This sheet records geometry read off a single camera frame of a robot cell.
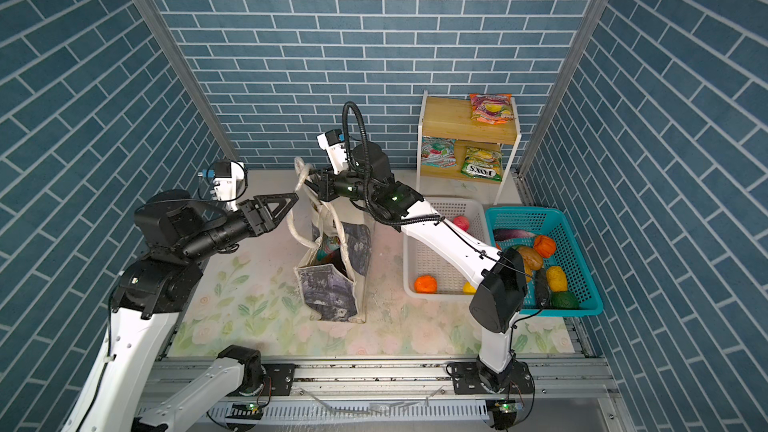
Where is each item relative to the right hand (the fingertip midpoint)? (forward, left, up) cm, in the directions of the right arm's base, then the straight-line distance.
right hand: (298, 173), depth 66 cm
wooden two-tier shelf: (+34, -36, -7) cm, 50 cm away
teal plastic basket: (+16, -72, -34) cm, 81 cm away
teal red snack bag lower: (+34, -33, -21) cm, 52 cm away
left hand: (-10, -3, +2) cm, 11 cm away
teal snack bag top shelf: (-3, -2, -28) cm, 28 cm away
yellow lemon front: (-8, -43, -36) cm, 56 cm away
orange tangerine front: (-8, -30, -35) cm, 47 cm away
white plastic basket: (-2, -32, -40) cm, 51 cm away
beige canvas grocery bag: (-17, -10, -16) cm, 25 cm away
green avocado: (-10, -69, -35) cm, 78 cm away
